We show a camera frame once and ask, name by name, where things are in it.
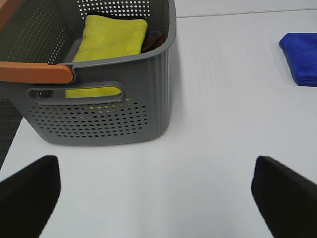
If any orange basket handle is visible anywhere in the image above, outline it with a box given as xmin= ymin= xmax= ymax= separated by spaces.
xmin=0 ymin=0 xmax=74 ymax=84

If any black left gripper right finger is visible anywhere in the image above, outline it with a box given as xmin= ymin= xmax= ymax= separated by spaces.
xmin=251 ymin=156 xmax=317 ymax=238

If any yellow folded towel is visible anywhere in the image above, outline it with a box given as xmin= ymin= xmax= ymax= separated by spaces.
xmin=65 ymin=14 xmax=149 ymax=99

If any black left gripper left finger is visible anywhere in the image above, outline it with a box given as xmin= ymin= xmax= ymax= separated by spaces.
xmin=0 ymin=155 xmax=61 ymax=238

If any blue towel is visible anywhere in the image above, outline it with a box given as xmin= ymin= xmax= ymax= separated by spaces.
xmin=279 ymin=33 xmax=317 ymax=87

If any grey perforated plastic basket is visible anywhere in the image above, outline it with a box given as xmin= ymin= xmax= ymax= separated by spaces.
xmin=0 ymin=0 xmax=176 ymax=146

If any dark brown folded towel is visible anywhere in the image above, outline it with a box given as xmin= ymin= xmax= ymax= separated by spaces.
xmin=141 ymin=31 xmax=167 ymax=53

